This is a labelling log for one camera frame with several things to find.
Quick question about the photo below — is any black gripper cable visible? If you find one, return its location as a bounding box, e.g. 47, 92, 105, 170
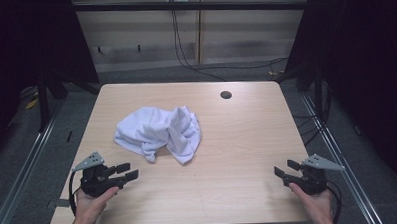
66, 170, 84, 217
325, 179, 344, 224

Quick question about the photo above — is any black stand leg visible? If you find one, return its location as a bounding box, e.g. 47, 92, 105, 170
35, 72, 52, 134

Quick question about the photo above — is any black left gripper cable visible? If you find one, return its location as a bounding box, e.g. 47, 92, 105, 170
66, 170, 84, 217

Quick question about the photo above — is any dark curtain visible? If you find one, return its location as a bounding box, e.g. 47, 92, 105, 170
0, 0, 103, 160
272, 0, 397, 193

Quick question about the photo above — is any grey tape strip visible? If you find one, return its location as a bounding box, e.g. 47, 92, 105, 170
46, 197, 73, 210

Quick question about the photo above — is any black horizontal frame bar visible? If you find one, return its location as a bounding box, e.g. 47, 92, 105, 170
72, 0, 310, 19

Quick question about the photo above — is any person's right hand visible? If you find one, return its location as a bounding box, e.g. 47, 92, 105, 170
288, 180, 334, 222

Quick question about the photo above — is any bundle of black floor cables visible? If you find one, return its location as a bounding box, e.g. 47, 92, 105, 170
291, 83, 334, 148

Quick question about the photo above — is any long black hanging cable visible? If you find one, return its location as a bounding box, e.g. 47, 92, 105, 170
171, 5, 290, 84

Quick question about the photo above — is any yellow object on floor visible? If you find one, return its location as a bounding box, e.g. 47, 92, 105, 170
25, 98, 40, 110

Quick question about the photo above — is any person's left hand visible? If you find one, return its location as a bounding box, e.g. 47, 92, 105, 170
70, 186, 121, 224

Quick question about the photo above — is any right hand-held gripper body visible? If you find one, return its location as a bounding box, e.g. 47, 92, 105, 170
282, 152, 346, 197

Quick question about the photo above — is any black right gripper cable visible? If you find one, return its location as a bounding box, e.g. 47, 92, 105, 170
325, 179, 344, 224

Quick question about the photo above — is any white patterned towel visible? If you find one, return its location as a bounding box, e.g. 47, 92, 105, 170
112, 104, 203, 168

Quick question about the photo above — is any metal floor rail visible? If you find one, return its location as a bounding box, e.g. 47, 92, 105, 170
0, 96, 72, 224
300, 91, 386, 224

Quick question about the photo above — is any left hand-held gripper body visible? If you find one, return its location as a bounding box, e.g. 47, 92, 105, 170
71, 151, 120, 199

